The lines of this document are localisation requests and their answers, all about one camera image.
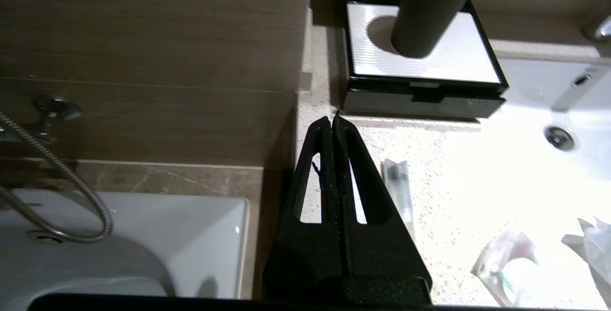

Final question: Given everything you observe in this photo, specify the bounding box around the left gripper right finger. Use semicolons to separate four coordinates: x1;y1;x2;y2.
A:
333;110;433;303

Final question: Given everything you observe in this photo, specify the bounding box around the toothbrush in clear packet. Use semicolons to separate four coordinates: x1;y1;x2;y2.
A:
380;159;416;244

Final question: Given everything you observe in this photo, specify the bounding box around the white sink basin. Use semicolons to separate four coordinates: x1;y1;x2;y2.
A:
480;57;611;187

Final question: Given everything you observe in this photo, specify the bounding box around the metal shower hose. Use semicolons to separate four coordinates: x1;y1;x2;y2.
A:
0;110;114;244

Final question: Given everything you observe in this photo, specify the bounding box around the clear plastic packet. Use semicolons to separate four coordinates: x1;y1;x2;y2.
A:
470;221;549;308

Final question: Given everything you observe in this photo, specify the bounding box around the black cup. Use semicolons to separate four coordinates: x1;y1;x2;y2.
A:
390;0;484;59

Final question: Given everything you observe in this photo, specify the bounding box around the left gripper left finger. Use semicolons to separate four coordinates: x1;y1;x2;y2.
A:
263;117;347;298

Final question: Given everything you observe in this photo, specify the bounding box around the chrome faucet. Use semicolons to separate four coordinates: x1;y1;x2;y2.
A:
580;8;611;43

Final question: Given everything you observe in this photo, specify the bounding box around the chrome drain stopper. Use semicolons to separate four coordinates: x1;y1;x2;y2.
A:
544;126;576;152

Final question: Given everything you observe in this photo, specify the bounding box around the chrome bath valve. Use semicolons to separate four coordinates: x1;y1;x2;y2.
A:
32;95;83;142

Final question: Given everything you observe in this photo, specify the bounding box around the black box with white lid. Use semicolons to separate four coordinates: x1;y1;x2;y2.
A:
340;0;509;121

